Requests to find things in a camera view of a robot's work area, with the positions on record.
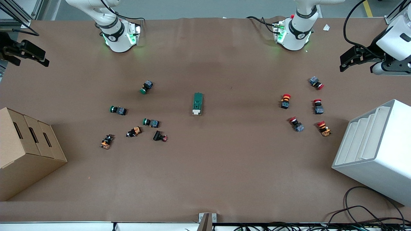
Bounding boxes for green load switch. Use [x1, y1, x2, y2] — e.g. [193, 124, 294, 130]
[192, 93, 204, 116]

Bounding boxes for brown cardboard box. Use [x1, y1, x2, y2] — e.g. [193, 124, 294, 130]
[0, 107, 68, 202]

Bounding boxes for white slotted storage rack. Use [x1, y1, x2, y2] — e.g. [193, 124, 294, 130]
[332, 99, 411, 206]

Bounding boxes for brown paper table cover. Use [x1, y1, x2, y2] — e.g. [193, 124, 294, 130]
[0, 17, 411, 223]

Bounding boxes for white table edge strip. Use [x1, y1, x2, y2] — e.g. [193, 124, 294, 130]
[0, 221, 199, 231]

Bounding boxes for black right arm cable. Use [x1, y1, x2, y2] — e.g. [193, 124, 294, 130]
[11, 28, 39, 36]

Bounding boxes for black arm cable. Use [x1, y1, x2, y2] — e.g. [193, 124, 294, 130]
[11, 28, 39, 36]
[343, 0, 411, 52]

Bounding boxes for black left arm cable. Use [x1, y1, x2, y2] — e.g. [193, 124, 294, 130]
[343, 0, 411, 52]

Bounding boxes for aluminium frame profile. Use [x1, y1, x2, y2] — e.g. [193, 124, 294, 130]
[384, 0, 411, 25]
[0, 0, 44, 29]

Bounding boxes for black left base cable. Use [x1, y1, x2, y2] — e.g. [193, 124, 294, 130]
[247, 15, 277, 34]

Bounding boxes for black base cable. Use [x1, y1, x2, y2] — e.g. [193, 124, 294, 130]
[247, 15, 277, 34]
[100, 0, 145, 22]

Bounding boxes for black right base cable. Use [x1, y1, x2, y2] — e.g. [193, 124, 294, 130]
[100, 0, 145, 22]

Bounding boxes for black orange selector switch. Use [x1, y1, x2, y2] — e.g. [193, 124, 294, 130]
[100, 134, 114, 150]
[126, 126, 142, 138]

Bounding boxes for black looped cable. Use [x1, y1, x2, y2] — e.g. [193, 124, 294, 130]
[324, 186, 407, 231]

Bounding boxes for black cable bundle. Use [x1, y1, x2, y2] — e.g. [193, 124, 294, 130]
[234, 221, 411, 231]

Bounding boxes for grey metal bracket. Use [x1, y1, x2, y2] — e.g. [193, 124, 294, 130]
[198, 213, 217, 231]

